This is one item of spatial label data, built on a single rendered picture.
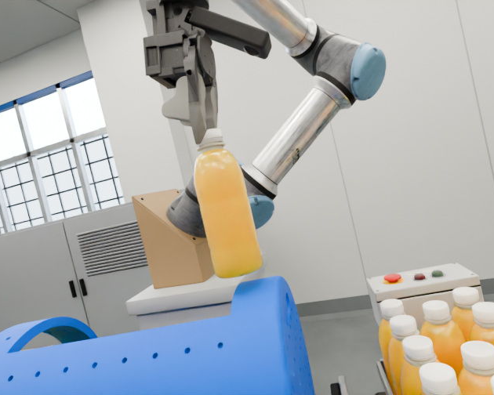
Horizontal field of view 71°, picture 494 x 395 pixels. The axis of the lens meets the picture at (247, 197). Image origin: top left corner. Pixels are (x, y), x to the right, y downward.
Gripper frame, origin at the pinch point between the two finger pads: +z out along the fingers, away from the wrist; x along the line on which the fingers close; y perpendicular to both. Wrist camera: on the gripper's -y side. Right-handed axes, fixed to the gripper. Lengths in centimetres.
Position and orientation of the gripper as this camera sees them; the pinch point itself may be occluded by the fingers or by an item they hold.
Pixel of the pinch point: (208, 135)
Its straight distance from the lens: 50.5
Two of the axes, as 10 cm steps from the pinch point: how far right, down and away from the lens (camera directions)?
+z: 0.7, 10.0, 0.2
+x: -2.1, 0.4, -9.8
